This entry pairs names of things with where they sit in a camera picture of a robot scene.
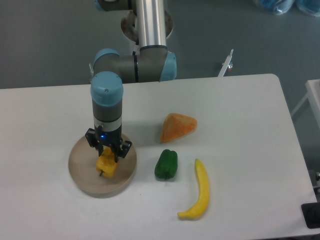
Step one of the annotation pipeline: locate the black device at right edge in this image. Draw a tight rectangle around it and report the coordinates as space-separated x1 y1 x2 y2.
301 202 320 229

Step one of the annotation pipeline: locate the orange triangular food piece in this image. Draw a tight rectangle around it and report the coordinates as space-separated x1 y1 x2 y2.
159 113 198 143

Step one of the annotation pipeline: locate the yellow banana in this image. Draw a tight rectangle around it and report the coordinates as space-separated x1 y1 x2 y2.
177 158 210 220

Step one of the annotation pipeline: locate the white side table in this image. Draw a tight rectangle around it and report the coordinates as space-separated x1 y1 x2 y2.
289 79 320 201

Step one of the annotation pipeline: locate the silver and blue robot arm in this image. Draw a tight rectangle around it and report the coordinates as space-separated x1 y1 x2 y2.
85 0 177 161

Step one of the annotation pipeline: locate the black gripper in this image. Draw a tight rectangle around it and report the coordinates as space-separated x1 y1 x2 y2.
84 125 133 163

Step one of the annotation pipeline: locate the beige round plate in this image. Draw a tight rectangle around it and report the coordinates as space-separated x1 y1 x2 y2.
68 136 137 198

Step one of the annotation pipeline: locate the green bell pepper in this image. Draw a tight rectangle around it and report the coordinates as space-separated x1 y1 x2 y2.
154 149 178 180

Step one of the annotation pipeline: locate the yellow bell pepper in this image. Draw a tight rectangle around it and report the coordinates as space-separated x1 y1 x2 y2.
95 147 118 178

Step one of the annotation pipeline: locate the blue plastic bag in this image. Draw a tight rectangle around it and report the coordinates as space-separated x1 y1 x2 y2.
296 0 320 17
252 0 295 15

